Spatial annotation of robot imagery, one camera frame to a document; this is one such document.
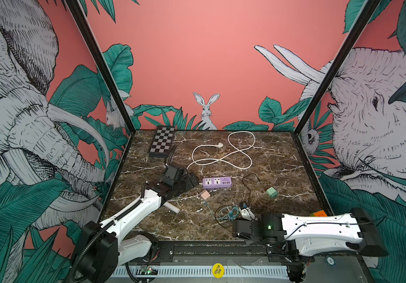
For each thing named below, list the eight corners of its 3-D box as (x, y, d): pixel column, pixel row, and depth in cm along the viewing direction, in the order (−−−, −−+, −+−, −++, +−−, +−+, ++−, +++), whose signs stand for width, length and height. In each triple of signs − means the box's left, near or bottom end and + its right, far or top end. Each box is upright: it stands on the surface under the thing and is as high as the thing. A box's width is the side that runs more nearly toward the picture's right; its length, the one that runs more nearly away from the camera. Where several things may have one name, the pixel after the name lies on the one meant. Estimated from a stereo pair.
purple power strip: (202, 188, 96) (202, 185, 93) (202, 180, 99) (202, 176, 96) (231, 188, 96) (232, 185, 93) (230, 180, 99) (231, 177, 96)
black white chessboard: (149, 157, 108) (148, 153, 105) (157, 129, 123) (156, 126, 121) (169, 157, 108) (168, 154, 105) (174, 129, 123) (173, 126, 121)
